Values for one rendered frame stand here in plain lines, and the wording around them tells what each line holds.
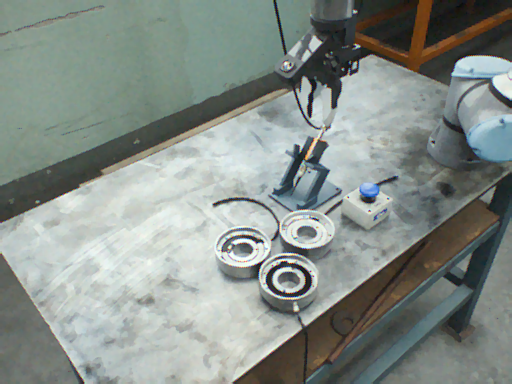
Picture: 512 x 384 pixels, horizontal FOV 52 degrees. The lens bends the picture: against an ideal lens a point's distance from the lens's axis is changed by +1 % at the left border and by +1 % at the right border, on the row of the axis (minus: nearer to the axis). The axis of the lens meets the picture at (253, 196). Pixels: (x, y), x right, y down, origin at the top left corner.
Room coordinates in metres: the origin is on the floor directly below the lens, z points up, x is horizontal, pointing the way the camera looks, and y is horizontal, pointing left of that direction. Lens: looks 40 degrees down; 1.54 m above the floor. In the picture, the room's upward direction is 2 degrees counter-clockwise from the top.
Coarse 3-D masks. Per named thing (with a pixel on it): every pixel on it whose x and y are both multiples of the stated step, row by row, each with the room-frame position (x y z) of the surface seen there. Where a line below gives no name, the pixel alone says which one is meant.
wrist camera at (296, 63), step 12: (312, 36) 0.88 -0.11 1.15; (324, 36) 0.87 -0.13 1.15; (300, 48) 0.87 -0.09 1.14; (312, 48) 0.86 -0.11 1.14; (324, 48) 0.86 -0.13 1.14; (288, 60) 0.85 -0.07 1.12; (300, 60) 0.84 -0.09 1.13; (312, 60) 0.85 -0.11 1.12; (276, 72) 0.84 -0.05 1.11; (288, 72) 0.83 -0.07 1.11; (300, 72) 0.83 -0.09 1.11; (288, 84) 0.82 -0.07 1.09
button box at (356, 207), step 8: (352, 192) 0.81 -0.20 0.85; (344, 200) 0.80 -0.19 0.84; (352, 200) 0.79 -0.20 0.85; (360, 200) 0.79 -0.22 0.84; (368, 200) 0.78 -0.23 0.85; (376, 200) 0.79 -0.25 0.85; (384, 200) 0.78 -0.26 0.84; (392, 200) 0.79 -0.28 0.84; (344, 208) 0.79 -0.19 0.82; (352, 208) 0.78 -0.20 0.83; (360, 208) 0.76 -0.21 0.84; (368, 208) 0.76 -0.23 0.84; (376, 208) 0.76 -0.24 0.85; (384, 208) 0.77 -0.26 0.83; (352, 216) 0.78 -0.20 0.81; (360, 216) 0.76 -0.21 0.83; (368, 216) 0.75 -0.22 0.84; (376, 216) 0.76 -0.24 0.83; (384, 216) 0.78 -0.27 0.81; (360, 224) 0.76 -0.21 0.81; (368, 224) 0.74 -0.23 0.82; (376, 224) 0.76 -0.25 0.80
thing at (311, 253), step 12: (288, 216) 0.75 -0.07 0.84; (300, 216) 0.76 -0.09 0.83; (312, 216) 0.76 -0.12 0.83; (324, 216) 0.75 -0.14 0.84; (300, 228) 0.73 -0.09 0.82; (312, 228) 0.73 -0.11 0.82; (288, 240) 0.69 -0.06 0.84; (300, 240) 0.70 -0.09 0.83; (312, 240) 0.69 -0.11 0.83; (288, 252) 0.69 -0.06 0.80; (300, 252) 0.67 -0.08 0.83; (312, 252) 0.66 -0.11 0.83; (324, 252) 0.67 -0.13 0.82
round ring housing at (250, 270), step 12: (240, 228) 0.73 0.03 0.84; (252, 228) 0.72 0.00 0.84; (216, 240) 0.69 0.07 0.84; (240, 240) 0.70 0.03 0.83; (264, 240) 0.70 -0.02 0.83; (216, 252) 0.66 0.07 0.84; (240, 252) 0.70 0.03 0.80; (252, 252) 0.67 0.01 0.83; (228, 264) 0.63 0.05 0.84; (252, 264) 0.63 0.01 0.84; (240, 276) 0.63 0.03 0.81; (252, 276) 0.63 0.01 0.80
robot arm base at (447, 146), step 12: (444, 120) 1.00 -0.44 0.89; (432, 132) 1.04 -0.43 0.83; (444, 132) 0.98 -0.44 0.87; (456, 132) 0.96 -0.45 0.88; (432, 144) 1.00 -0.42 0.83; (444, 144) 0.97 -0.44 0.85; (456, 144) 0.95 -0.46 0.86; (468, 144) 0.94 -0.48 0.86; (432, 156) 0.98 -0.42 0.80; (444, 156) 0.95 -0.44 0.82; (456, 156) 0.94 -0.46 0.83; (468, 156) 0.94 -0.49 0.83; (456, 168) 0.93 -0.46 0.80; (468, 168) 0.93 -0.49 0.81; (480, 168) 0.93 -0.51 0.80
